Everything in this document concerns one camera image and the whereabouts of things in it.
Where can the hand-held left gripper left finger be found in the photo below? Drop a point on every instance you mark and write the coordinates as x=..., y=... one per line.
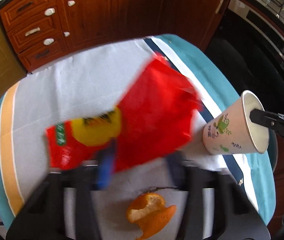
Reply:
x=105, y=165

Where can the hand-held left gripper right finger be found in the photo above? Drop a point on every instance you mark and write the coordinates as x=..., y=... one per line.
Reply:
x=175, y=170

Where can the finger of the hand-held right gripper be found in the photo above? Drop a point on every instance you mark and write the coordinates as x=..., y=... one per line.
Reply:
x=266, y=120

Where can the white floral paper cup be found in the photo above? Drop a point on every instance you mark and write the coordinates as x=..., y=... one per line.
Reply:
x=229, y=135

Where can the red and yellow snack bag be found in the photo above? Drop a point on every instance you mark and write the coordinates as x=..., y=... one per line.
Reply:
x=157, y=105

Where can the large orange peel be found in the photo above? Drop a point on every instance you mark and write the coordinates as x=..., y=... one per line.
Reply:
x=154, y=217

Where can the black oven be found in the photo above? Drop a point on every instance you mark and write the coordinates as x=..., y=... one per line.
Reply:
x=244, y=62

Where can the striped tablecloth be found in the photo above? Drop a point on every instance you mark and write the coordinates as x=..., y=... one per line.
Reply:
x=69, y=92

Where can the wooden drawer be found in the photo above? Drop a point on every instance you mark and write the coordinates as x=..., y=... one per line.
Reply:
x=44, y=55
x=34, y=33
x=27, y=10

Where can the wooden kitchen cabinet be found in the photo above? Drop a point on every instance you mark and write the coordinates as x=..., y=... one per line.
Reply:
x=132, y=12

